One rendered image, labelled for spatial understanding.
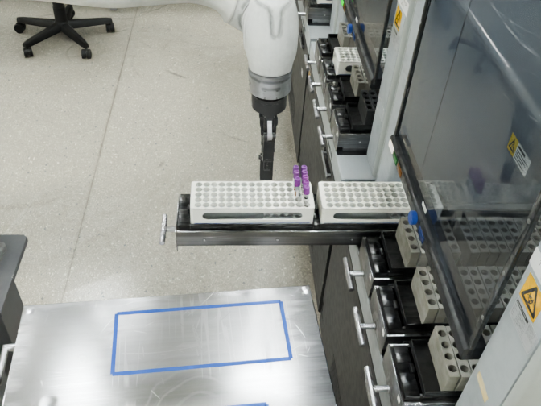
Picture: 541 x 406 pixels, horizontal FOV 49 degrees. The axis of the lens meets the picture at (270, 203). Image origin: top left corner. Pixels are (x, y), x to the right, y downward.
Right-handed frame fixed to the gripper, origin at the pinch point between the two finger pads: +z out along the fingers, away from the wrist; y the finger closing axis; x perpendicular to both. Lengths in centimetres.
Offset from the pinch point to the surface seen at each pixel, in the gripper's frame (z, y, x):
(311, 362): 13.4, 44.0, 6.7
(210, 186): 8.4, -2.9, -13.3
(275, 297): 13.3, 28.1, 0.9
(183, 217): 13.2, 2.9, -19.8
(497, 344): -10, 57, 32
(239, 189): 9.0, -2.3, -6.2
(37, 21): 82, -248, -127
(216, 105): 94, -171, -16
